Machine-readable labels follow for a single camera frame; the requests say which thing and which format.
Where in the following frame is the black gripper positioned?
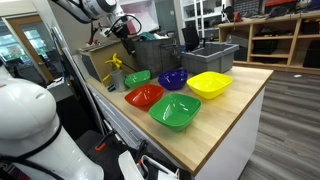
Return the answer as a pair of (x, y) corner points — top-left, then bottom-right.
(110, 23), (137, 57)

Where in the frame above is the orange plastic bowl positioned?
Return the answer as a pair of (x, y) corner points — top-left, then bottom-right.
(124, 83), (165, 109)

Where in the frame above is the small green plastic bowl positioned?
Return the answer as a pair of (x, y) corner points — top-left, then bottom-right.
(124, 69), (152, 90)

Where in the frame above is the purple plastic bowl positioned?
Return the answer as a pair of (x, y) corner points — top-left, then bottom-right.
(157, 68), (189, 91)

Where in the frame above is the large green plastic bowl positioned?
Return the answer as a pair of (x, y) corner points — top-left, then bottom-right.
(148, 92), (203, 132)

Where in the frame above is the yellow plastic bowl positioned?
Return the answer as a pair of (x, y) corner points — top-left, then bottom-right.
(186, 70), (234, 100)

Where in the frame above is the white counter cabinet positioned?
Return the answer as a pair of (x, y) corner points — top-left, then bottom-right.
(85, 81), (266, 180)

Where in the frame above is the teal cloth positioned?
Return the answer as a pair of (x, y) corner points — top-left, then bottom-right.
(137, 31), (157, 43)

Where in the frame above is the dark grey storage bin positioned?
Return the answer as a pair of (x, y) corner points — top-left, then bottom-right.
(133, 36), (183, 80)

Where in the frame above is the brown cardboard box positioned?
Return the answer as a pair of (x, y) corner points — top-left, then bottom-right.
(78, 39), (140, 88)

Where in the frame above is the grey metal cup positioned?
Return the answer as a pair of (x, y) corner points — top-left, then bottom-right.
(109, 69), (127, 93)

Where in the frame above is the clear plastic storage box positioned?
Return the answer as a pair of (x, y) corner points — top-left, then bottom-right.
(118, 0), (160, 36)

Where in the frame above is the black office chair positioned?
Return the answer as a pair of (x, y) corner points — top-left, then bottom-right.
(181, 25), (206, 53)

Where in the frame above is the grey plastic tote bin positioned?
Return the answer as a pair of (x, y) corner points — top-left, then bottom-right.
(180, 41), (240, 75)

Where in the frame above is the white shelf rack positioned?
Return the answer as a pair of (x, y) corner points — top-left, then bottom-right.
(179, 0), (228, 40)

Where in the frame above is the small red object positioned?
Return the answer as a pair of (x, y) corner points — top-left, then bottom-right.
(233, 11), (244, 23)

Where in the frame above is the white plastic sheet piece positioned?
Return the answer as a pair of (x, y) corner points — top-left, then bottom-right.
(117, 149), (145, 180)

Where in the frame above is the black box in shelf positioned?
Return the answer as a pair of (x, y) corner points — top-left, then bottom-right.
(252, 39), (279, 56)

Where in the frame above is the red lidded black toolbox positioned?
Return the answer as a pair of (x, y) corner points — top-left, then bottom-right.
(264, 0), (300, 16)

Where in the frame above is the wooden shelf unit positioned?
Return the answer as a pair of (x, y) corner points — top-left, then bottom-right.
(218, 10), (320, 75)

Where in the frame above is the orange handled black clamp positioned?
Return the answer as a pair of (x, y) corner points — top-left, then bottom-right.
(94, 129), (118, 152)

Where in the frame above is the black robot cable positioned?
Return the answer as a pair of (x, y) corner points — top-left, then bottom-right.
(0, 123), (69, 180)

